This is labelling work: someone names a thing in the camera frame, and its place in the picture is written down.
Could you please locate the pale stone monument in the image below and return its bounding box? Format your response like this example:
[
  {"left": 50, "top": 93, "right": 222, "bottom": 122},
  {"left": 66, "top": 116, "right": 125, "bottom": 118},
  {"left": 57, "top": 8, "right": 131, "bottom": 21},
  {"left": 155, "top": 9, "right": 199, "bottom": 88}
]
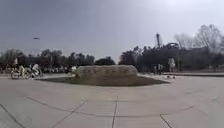
[{"left": 76, "top": 64, "right": 139, "bottom": 80}]

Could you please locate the grey paved plaza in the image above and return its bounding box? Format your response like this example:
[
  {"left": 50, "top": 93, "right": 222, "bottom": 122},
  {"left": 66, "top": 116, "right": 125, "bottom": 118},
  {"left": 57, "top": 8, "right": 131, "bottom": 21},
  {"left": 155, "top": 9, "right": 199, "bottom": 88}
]
[{"left": 0, "top": 72, "right": 224, "bottom": 128}]

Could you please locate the dark planting bed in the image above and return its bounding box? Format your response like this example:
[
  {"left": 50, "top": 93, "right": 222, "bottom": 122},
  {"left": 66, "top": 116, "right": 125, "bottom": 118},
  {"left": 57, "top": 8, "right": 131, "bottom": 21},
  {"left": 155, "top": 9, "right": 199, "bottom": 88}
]
[{"left": 42, "top": 75, "right": 170, "bottom": 88}]

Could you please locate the tall dark tower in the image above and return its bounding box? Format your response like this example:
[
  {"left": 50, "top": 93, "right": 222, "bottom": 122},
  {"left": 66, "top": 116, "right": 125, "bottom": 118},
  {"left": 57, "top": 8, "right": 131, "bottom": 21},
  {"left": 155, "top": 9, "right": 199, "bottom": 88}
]
[{"left": 155, "top": 32, "right": 163, "bottom": 49}]

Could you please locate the person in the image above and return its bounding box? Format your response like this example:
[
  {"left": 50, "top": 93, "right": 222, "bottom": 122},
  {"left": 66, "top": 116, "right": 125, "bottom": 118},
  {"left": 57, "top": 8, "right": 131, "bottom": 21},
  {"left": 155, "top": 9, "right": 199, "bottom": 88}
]
[{"left": 167, "top": 56, "right": 177, "bottom": 80}]

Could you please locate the row of trees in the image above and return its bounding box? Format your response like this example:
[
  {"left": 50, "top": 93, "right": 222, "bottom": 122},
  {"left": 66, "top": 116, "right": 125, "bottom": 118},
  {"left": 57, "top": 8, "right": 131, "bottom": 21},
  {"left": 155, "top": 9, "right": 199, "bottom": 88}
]
[{"left": 0, "top": 45, "right": 158, "bottom": 74}]

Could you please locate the bare tree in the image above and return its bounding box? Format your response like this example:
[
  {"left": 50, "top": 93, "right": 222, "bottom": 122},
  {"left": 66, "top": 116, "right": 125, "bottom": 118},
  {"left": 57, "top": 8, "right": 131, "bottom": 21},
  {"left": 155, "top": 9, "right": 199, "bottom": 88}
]
[
  {"left": 194, "top": 23, "right": 224, "bottom": 54},
  {"left": 173, "top": 32, "right": 196, "bottom": 50}
]

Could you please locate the dark building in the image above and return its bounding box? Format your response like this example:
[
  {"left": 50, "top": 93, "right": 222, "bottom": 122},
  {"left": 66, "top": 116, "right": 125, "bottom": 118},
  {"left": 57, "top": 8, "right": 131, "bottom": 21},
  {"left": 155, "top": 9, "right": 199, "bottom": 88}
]
[{"left": 143, "top": 41, "right": 224, "bottom": 72}]

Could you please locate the low kerb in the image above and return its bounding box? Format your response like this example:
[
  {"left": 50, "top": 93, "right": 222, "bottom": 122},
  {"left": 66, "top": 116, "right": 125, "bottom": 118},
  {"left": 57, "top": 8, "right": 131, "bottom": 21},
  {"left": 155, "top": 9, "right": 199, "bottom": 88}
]
[{"left": 161, "top": 71, "right": 224, "bottom": 78}]

